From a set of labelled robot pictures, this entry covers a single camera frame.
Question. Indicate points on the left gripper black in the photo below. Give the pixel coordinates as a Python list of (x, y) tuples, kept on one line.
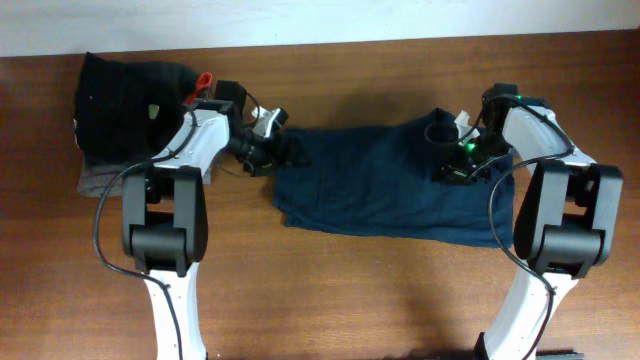
[(275, 157)]

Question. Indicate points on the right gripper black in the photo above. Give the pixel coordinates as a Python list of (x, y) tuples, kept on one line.
[(453, 167)]

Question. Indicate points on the navy blue garment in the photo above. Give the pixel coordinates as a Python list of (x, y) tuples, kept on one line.
[(377, 181)]

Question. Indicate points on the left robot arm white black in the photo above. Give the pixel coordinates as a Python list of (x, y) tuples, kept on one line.
[(164, 220)]

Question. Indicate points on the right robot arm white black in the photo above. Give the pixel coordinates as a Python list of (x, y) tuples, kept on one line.
[(566, 222)]

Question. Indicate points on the grey folded garment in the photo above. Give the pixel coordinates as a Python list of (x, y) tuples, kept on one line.
[(97, 174)]

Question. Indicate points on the black base bracket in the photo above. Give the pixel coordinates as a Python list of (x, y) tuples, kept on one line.
[(556, 355)]

